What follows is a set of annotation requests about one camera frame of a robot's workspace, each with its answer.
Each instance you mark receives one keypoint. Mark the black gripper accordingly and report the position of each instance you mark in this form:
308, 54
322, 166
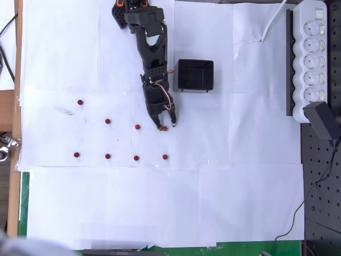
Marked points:
156, 109

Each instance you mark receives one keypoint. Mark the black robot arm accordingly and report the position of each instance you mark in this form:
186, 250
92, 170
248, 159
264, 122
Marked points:
145, 18

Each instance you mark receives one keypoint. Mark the black open box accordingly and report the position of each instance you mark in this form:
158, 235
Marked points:
195, 77

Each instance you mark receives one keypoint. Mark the white paper table cover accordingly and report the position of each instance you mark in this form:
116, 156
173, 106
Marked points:
170, 200

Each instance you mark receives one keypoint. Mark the black power adapter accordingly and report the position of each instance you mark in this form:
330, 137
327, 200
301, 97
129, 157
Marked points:
319, 120

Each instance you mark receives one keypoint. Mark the white power strip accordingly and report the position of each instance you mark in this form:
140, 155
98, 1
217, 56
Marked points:
310, 61

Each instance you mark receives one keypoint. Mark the metal clamp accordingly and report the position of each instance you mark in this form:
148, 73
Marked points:
8, 146

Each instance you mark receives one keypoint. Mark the black pegboard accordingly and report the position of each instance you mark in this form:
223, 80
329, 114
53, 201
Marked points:
322, 186

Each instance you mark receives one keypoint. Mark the blurred grey object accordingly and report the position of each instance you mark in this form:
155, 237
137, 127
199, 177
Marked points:
26, 246

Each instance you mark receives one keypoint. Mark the black camera device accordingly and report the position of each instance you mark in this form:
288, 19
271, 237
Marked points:
120, 252

